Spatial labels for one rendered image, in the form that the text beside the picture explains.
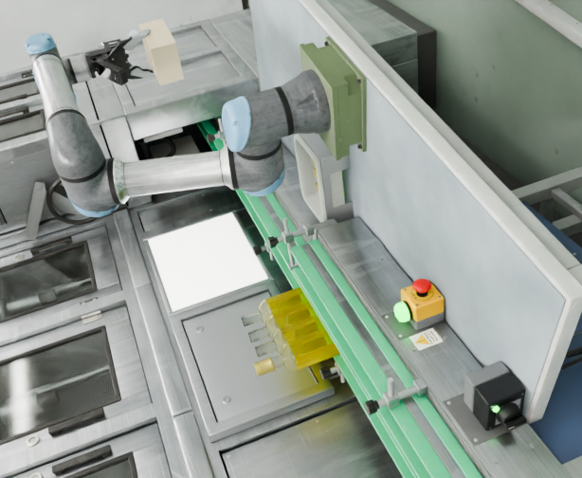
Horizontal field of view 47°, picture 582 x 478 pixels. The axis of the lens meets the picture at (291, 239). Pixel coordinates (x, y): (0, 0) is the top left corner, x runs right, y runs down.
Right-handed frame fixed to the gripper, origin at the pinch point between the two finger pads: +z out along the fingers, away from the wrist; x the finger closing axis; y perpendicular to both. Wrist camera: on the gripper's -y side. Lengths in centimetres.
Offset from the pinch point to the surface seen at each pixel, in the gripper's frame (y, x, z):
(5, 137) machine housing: 33, 35, -55
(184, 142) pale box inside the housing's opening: 41, 65, 7
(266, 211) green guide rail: -36, 41, 18
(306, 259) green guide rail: -73, 26, 17
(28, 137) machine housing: 23, 32, -46
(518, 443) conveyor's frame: -142, 15, 32
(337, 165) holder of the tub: -58, 12, 33
